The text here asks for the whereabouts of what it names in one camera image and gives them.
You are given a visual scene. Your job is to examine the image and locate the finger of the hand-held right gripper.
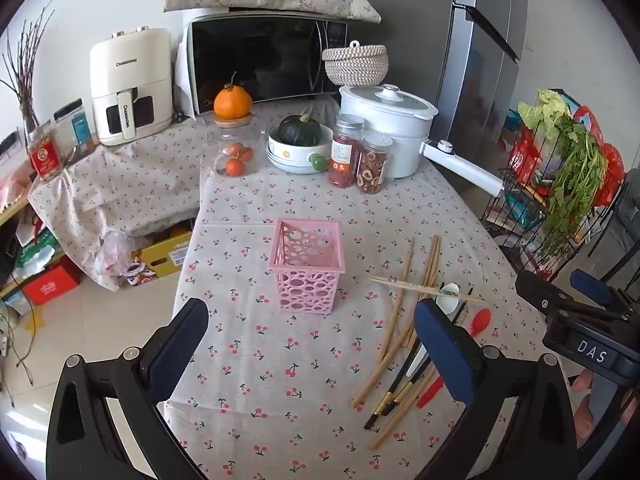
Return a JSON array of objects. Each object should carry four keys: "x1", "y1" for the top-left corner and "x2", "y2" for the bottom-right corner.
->
[
  {"x1": 570, "y1": 268, "x2": 640, "y2": 313},
  {"x1": 515, "y1": 270, "x2": 573, "y2": 322}
]

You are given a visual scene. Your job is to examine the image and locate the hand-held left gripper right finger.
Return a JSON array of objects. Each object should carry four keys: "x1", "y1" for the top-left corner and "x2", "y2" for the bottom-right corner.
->
[{"x1": 414, "y1": 298, "x2": 583, "y2": 480}]

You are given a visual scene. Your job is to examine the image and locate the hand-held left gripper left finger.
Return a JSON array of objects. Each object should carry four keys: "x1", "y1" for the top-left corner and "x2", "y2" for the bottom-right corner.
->
[{"x1": 46, "y1": 297, "x2": 210, "y2": 480}]

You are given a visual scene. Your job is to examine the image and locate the red plastic spoon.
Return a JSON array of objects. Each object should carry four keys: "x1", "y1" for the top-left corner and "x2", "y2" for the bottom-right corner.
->
[{"x1": 416, "y1": 308, "x2": 493, "y2": 409}]

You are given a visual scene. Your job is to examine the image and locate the white plastic spoon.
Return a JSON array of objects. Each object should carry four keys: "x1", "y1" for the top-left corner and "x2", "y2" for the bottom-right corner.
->
[{"x1": 406, "y1": 283, "x2": 462, "y2": 377}]

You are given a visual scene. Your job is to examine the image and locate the wooden chopstick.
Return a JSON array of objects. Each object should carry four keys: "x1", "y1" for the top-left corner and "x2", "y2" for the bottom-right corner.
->
[
  {"x1": 351, "y1": 327, "x2": 418, "y2": 407},
  {"x1": 404, "y1": 236, "x2": 438, "y2": 347},
  {"x1": 407, "y1": 236, "x2": 442, "y2": 348},
  {"x1": 371, "y1": 382, "x2": 440, "y2": 450},
  {"x1": 381, "y1": 239, "x2": 416, "y2": 362}
]

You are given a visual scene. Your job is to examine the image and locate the wooden chopsticks pair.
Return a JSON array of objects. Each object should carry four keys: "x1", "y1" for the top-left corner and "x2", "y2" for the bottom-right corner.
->
[{"x1": 369, "y1": 275, "x2": 486, "y2": 304}]

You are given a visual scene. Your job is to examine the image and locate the pink perforated utensil basket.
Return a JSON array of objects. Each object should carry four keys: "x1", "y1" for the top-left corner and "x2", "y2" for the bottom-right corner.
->
[{"x1": 270, "y1": 218, "x2": 347, "y2": 316}]

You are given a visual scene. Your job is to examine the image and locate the person's right hand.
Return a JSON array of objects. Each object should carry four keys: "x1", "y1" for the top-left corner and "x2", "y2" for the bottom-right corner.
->
[{"x1": 571, "y1": 371, "x2": 597, "y2": 442}]

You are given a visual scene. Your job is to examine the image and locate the colourful snack pack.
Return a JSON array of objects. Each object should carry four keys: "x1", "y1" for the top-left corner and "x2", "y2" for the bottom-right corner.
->
[{"x1": 122, "y1": 260, "x2": 162, "y2": 287}]

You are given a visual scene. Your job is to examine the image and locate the yellow cardboard box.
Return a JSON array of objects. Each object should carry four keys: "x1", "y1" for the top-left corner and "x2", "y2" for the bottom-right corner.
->
[{"x1": 135, "y1": 230, "x2": 193, "y2": 282}]

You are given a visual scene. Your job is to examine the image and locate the clear plastic bag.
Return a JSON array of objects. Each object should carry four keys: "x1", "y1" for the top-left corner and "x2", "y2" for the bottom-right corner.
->
[{"x1": 95, "y1": 230, "x2": 135, "y2": 292}]

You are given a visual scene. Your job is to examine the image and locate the leafy green herbs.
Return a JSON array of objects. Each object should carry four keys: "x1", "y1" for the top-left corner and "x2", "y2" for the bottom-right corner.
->
[{"x1": 542, "y1": 115, "x2": 608, "y2": 257}]

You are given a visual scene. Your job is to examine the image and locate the red plastic bag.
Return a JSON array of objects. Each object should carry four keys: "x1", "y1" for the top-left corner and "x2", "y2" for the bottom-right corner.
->
[{"x1": 572, "y1": 105, "x2": 626, "y2": 207}]

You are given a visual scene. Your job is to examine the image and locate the red snack packet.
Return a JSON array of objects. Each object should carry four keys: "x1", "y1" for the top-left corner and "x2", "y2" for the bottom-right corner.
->
[{"x1": 507, "y1": 127, "x2": 544, "y2": 184}]

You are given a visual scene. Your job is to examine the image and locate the red box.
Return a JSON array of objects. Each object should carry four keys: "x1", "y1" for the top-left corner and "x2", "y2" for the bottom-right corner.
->
[{"x1": 22, "y1": 260, "x2": 83, "y2": 307}]

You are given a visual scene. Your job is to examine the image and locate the small flower print cloth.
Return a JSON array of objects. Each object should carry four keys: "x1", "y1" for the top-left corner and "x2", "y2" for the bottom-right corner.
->
[{"x1": 27, "y1": 110, "x2": 213, "y2": 292}]

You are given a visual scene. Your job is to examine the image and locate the napa cabbage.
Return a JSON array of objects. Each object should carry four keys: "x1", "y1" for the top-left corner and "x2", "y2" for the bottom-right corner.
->
[{"x1": 517, "y1": 89, "x2": 572, "y2": 142}]

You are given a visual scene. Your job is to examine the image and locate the white electric pot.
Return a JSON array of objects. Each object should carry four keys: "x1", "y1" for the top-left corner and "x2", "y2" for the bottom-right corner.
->
[{"x1": 339, "y1": 85, "x2": 506, "y2": 197}]

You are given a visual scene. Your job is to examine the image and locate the cherry print tablecloth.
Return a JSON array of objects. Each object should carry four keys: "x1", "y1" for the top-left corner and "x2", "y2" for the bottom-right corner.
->
[{"x1": 162, "y1": 95, "x2": 576, "y2": 480}]

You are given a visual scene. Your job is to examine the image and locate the glass jar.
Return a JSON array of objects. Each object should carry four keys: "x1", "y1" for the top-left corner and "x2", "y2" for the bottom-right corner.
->
[{"x1": 207, "y1": 115, "x2": 266, "y2": 179}]

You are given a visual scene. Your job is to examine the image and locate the red spice jar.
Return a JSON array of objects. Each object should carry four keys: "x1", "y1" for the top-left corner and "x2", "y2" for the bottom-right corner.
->
[{"x1": 328, "y1": 115, "x2": 365, "y2": 188}]

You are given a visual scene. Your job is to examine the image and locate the red label jar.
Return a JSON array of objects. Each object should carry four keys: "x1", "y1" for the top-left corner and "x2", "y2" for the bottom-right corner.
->
[{"x1": 25, "y1": 120, "x2": 67, "y2": 182}]

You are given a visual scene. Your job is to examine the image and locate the white pot lid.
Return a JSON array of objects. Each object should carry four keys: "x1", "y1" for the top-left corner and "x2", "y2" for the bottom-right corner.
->
[{"x1": 340, "y1": 85, "x2": 438, "y2": 122}]

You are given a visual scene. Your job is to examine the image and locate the clear container with black lid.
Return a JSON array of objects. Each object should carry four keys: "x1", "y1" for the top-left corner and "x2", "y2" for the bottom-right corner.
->
[{"x1": 52, "y1": 99, "x2": 96, "y2": 150}]

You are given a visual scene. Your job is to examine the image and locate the dark green squash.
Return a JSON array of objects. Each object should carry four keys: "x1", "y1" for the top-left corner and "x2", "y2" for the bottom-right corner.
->
[{"x1": 278, "y1": 114, "x2": 322, "y2": 147}]

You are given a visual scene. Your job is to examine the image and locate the large orange with stem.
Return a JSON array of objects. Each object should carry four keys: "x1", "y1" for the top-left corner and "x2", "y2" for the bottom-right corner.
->
[{"x1": 214, "y1": 71, "x2": 253, "y2": 121}]

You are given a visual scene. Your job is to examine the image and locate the cream air fryer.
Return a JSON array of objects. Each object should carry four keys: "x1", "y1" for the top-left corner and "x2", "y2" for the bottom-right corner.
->
[{"x1": 90, "y1": 27, "x2": 175, "y2": 147}]

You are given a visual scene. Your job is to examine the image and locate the grey refrigerator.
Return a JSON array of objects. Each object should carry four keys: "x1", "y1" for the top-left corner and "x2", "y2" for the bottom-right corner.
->
[{"x1": 335, "y1": 0, "x2": 530, "y2": 181}]

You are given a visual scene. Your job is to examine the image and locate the woven lidded basket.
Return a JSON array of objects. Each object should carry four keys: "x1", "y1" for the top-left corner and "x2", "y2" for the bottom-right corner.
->
[{"x1": 321, "y1": 40, "x2": 390, "y2": 87}]

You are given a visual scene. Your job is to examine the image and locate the microwave oven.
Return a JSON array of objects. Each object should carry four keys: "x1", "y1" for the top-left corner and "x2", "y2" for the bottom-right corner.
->
[{"x1": 182, "y1": 10, "x2": 349, "y2": 116}]

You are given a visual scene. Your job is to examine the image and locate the bare twigs bundle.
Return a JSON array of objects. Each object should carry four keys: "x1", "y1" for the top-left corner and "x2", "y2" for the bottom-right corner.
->
[{"x1": 0, "y1": 0, "x2": 56, "y2": 132}]

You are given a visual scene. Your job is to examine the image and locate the black wire rack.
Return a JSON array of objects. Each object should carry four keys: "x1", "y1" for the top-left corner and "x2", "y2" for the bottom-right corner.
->
[{"x1": 482, "y1": 110, "x2": 631, "y2": 281}]

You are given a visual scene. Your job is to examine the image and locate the dried fruit ring jar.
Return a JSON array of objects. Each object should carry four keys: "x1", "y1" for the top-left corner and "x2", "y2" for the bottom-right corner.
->
[{"x1": 356, "y1": 132, "x2": 393, "y2": 195}]

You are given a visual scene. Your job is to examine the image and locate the white bowl with green handle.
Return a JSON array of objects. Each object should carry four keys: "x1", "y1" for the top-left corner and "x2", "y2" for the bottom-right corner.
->
[{"x1": 266, "y1": 124, "x2": 335, "y2": 175}]

